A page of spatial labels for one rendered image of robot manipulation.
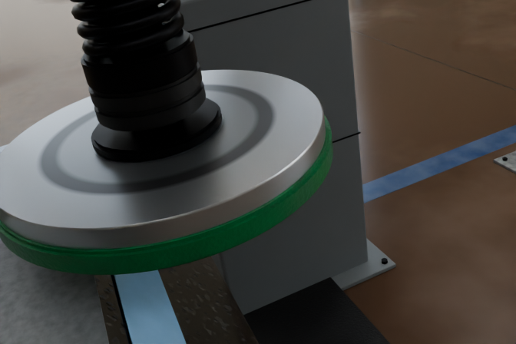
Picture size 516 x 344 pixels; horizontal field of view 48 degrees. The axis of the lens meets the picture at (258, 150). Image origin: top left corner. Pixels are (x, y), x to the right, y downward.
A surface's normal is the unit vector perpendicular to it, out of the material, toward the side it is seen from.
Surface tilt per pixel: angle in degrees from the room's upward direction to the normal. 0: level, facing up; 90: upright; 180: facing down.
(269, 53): 90
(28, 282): 0
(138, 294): 45
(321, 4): 90
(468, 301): 0
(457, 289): 0
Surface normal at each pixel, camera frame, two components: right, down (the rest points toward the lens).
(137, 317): 0.54, -0.83
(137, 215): -0.15, -0.88
